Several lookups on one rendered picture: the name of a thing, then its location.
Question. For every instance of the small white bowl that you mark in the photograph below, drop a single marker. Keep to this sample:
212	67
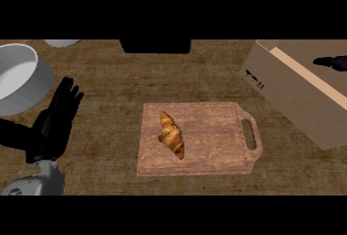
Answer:
60	42

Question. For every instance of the black appliance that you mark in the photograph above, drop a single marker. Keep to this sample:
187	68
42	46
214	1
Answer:
155	46

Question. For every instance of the brown croissant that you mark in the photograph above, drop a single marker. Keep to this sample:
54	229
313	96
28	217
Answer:
171	137

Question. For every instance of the large white pot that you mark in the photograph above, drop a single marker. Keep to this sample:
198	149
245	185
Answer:
19	79

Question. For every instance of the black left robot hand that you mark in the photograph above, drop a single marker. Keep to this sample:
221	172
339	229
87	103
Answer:
51	128

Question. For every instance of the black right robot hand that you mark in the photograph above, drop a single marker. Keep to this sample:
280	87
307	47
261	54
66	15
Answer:
332	61

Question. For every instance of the wooden cutting board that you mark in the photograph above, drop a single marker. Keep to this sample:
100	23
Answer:
211	140

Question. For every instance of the cardboard box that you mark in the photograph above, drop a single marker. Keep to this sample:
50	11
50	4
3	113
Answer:
298	91

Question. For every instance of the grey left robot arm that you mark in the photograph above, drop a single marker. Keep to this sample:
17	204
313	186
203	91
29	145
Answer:
42	182

